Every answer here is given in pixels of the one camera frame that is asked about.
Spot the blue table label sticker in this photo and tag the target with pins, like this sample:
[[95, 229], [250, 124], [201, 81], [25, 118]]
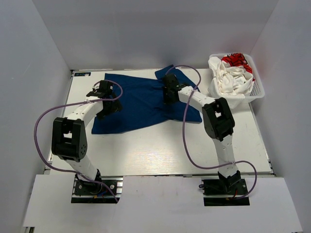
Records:
[[82, 74]]

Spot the white plastic basket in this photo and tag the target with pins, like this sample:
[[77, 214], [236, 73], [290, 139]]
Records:
[[255, 80]]

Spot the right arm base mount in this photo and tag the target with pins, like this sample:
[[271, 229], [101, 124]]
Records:
[[215, 193]]

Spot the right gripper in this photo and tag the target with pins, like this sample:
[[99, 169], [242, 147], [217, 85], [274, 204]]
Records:
[[166, 100]]

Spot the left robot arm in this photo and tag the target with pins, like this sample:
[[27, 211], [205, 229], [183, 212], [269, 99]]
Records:
[[69, 140]]

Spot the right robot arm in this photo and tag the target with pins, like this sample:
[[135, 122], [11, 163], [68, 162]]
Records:
[[218, 123]]

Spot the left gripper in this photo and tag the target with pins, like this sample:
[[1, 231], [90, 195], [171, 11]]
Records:
[[116, 106]]

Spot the red printed white t shirt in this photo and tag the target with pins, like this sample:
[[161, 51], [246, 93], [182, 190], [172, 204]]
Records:
[[237, 60]]

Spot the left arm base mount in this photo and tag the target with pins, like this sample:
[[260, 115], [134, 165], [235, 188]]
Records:
[[86, 192]]

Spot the blue t shirt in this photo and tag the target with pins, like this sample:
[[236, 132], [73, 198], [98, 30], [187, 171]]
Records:
[[142, 105]]

